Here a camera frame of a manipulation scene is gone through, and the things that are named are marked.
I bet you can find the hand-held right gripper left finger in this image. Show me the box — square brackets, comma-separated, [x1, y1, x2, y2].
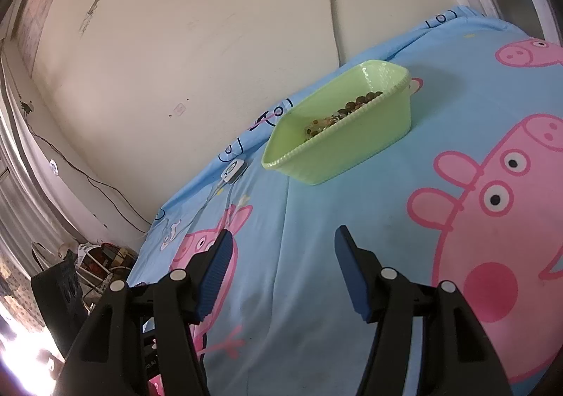
[55, 229, 234, 396]

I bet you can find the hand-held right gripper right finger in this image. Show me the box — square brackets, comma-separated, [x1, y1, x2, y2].
[334, 225, 513, 396]

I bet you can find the green plastic basket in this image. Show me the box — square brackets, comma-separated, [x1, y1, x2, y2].
[261, 59, 413, 186]

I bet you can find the brown wooden bead bracelet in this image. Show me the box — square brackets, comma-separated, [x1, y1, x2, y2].
[339, 89, 384, 114]

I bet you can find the cartoon pig printed blanket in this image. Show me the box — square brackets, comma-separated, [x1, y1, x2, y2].
[127, 4, 563, 396]

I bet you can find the black chair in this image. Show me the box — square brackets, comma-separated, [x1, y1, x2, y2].
[30, 262, 91, 337]

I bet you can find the white charger puck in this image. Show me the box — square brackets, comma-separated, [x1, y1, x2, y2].
[220, 161, 247, 182]

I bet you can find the white charger cable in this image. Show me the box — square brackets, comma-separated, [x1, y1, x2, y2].
[163, 178, 229, 243]

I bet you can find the white wire basket with clutter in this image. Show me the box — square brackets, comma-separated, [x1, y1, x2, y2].
[72, 240, 139, 304]

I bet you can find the black wall wire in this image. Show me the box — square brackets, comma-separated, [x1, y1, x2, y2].
[20, 101, 152, 235]

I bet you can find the grey wall cable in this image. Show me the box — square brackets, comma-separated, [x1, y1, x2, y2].
[329, 0, 346, 69]

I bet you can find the wall poster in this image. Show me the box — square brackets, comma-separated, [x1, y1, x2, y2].
[15, 0, 64, 77]

